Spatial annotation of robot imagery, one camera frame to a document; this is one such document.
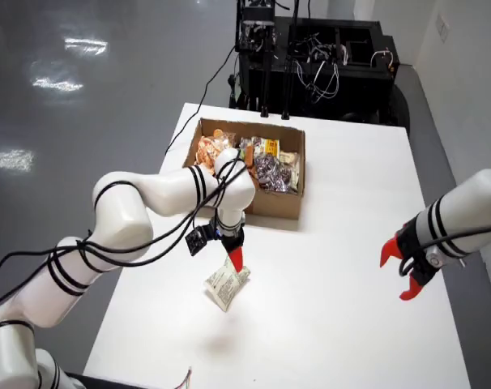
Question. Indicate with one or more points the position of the orange sausage stick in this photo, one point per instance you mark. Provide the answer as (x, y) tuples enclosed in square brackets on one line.
[(250, 158)]

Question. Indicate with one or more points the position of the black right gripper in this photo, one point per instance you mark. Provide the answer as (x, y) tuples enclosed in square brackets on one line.
[(413, 255)]

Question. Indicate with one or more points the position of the black equipment cart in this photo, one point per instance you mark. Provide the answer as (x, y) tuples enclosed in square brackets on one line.
[(351, 85)]

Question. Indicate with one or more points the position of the brown cardboard box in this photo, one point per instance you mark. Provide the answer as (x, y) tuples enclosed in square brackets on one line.
[(276, 202)]

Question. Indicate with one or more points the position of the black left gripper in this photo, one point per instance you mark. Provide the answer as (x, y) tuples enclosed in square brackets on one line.
[(232, 240)]

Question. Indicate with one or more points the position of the purple snack packets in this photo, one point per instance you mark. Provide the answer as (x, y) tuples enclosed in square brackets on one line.
[(271, 172)]

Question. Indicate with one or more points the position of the black electronics unit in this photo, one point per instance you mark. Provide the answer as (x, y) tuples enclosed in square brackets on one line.
[(257, 28)]

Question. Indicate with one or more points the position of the white printed snack packet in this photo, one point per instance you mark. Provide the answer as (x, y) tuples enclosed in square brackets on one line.
[(225, 283)]

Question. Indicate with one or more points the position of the cream snack packet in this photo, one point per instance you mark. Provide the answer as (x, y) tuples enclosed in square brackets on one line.
[(291, 166)]

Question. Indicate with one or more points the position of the dark snack packet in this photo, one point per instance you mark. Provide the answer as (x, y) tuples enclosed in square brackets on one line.
[(250, 142)]

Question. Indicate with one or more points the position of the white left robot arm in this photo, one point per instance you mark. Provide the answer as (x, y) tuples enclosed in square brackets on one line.
[(120, 210)]

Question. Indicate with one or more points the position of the orange snack bag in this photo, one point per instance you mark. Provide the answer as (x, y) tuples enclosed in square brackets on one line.
[(208, 149)]

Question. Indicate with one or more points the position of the yellow snack packet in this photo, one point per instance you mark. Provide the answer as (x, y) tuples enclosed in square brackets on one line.
[(271, 146)]

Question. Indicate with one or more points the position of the black wrist camera board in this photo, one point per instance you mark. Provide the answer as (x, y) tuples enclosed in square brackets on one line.
[(196, 242)]

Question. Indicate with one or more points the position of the orange sausage snacks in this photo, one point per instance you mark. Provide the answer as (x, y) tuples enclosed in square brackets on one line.
[(205, 167)]

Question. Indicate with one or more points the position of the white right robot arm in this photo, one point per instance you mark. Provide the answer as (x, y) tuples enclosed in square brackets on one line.
[(468, 219)]

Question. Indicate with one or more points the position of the black stand post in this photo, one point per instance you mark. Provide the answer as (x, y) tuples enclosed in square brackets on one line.
[(288, 81), (265, 81)]

